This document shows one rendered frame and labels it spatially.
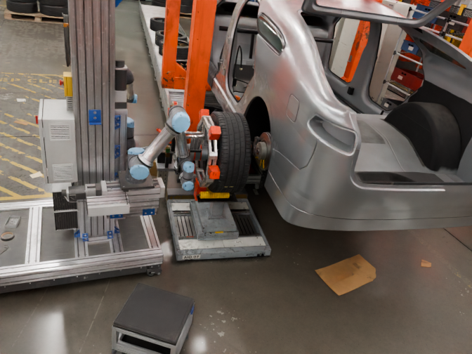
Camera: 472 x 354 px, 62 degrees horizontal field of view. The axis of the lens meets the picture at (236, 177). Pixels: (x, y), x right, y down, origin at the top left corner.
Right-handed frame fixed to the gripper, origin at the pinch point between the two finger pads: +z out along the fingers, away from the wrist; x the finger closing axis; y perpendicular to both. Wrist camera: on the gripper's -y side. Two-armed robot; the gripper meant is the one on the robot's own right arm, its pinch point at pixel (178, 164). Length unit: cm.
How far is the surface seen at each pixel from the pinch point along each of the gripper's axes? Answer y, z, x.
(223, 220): -60, 3, -46
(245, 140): 25, -9, -47
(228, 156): 14.8, -14.8, -33.3
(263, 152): 4, 10, -73
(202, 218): -60, 8, -28
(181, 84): -24, 254, -56
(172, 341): -50, -116, 22
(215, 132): 30.4, -6.8, -23.6
